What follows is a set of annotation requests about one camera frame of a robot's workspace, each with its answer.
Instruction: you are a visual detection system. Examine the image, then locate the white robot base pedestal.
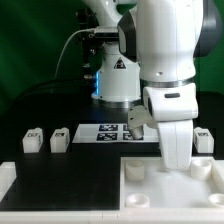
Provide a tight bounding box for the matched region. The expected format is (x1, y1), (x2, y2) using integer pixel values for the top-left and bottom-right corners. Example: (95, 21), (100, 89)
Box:
(91, 43), (141, 108)

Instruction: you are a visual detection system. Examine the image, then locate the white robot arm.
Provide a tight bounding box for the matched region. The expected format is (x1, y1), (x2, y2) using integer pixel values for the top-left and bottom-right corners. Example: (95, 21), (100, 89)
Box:
(83, 0), (222, 170)

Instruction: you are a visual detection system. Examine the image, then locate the white sheet with AprilTags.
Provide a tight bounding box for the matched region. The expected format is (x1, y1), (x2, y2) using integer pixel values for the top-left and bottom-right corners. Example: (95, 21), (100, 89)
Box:
(73, 123), (159, 143)

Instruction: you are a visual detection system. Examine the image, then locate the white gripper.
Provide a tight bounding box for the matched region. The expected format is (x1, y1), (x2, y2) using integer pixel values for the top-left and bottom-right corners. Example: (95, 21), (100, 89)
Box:
(143, 83), (198, 170)

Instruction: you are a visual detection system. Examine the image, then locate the black camera stand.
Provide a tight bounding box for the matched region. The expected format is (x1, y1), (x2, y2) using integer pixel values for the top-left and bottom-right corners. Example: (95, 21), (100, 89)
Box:
(76, 8), (98, 80)

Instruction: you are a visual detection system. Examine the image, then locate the white cable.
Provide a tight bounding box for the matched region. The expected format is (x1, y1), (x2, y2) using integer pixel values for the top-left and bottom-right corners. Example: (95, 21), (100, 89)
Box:
(54, 28), (96, 79)

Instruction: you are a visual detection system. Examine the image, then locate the white square tabletop panel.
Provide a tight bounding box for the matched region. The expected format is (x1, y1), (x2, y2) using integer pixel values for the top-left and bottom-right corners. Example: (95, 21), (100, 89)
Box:
(120, 157), (224, 210)

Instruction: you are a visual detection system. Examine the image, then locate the grey camera on base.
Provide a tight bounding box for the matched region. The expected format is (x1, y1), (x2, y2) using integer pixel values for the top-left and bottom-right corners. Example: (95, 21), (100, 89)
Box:
(94, 26), (118, 41)

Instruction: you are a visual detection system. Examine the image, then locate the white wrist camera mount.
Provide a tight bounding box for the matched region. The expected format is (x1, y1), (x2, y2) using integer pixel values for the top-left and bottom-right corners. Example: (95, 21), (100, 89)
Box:
(127, 105), (156, 140)

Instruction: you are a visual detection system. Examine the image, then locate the black cable bundle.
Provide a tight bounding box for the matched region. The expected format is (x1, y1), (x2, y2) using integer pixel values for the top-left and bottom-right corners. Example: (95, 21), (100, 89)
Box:
(13, 78), (98, 104)

